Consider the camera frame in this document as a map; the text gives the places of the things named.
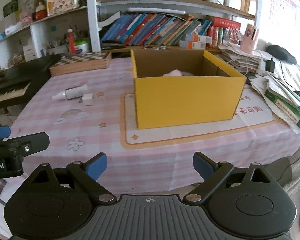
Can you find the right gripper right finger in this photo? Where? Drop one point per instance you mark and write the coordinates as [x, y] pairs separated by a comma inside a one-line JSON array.
[[214, 176]]

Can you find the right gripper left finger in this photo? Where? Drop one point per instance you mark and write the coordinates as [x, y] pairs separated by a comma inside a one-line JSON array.
[[85, 175]]

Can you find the white spray bottle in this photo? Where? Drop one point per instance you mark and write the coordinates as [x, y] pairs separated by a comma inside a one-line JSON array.
[[71, 93]]

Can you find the white charger plug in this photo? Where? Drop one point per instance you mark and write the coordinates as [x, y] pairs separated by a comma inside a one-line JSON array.
[[87, 98]]

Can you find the yellow cardboard box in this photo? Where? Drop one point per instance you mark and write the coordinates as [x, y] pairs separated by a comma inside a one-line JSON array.
[[209, 89]]

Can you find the pink plush toy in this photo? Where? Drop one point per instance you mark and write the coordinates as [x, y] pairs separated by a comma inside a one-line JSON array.
[[175, 72]]

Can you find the black electronic keyboard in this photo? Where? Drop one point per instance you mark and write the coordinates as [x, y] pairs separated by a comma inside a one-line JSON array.
[[19, 84]]

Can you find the pink checked tablecloth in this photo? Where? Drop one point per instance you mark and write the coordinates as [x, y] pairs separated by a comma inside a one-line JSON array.
[[91, 112]]

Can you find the white paper placemat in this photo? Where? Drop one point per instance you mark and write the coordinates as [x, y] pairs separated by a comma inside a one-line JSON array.
[[252, 113]]

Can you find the wooden chess board box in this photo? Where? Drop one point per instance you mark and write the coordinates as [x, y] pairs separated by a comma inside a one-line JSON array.
[[81, 63]]

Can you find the green thick book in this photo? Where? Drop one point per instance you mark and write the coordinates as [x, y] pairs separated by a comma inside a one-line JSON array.
[[289, 110]]

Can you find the green lid white jar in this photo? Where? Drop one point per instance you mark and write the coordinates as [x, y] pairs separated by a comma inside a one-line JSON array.
[[82, 47]]

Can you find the black power adapter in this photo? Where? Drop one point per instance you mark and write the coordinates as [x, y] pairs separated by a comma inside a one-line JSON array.
[[270, 66]]

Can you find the white bookshelf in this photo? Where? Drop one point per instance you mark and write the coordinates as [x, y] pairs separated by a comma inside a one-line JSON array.
[[104, 12]]

